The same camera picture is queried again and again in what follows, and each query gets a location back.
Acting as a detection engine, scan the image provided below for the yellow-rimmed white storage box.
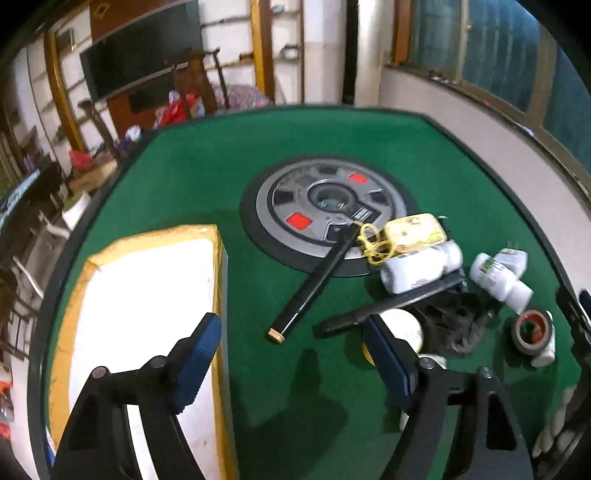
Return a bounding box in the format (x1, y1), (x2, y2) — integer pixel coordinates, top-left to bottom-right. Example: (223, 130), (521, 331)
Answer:
(47, 224), (239, 479)

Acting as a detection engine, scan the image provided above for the black tape roll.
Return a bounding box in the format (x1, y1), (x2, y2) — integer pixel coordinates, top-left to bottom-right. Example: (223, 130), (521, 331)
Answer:
(510, 309), (554, 357)

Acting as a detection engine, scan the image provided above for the dark wooden chair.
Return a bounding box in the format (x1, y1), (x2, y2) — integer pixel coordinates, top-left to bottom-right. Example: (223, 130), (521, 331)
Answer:
(166, 48), (229, 119)

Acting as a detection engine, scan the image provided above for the black marker pen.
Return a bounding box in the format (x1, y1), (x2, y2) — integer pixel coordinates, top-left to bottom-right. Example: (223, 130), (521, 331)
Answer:
(311, 269), (466, 339)

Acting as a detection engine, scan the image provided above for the black marker tan cap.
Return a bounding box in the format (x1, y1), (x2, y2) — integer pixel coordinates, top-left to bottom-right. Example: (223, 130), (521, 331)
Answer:
(266, 222), (362, 344)

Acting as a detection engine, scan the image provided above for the white pill bottle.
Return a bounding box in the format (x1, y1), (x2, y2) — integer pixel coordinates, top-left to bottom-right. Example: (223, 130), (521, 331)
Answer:
(380, 240), (463, 295)

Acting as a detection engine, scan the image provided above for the white bottle green label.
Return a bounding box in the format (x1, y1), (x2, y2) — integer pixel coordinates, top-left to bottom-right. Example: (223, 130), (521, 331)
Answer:
(469, 253), (533, 315)

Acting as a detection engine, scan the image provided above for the round grey table centre panel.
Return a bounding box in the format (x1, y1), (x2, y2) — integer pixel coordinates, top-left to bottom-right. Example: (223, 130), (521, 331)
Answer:
(239, 155), (420, 273)

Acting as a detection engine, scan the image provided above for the red plastic bag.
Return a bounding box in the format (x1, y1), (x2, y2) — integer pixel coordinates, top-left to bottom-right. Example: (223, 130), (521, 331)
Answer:
(153, 90), (200, 129)

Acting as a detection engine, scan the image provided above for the black flat television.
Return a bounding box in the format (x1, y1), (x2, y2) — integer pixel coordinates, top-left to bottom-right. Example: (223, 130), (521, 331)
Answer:
(80, 1), (202, 101)

